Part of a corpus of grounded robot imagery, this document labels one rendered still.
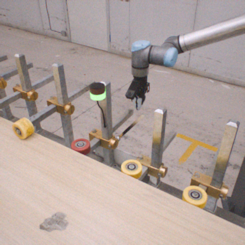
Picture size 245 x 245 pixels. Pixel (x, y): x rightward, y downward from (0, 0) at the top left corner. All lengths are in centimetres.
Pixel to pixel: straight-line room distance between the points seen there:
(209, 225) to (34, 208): 55
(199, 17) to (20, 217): 324
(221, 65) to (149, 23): 115
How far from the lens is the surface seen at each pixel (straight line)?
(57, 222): 89
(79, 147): 114
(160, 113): 98
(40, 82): 157
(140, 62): 135
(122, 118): 137
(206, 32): 138
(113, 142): 121
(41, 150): 117
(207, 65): 384
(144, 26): 412
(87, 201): 94
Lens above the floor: 163
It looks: 35 degrees down
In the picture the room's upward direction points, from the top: 1 degrees counter-clockwise
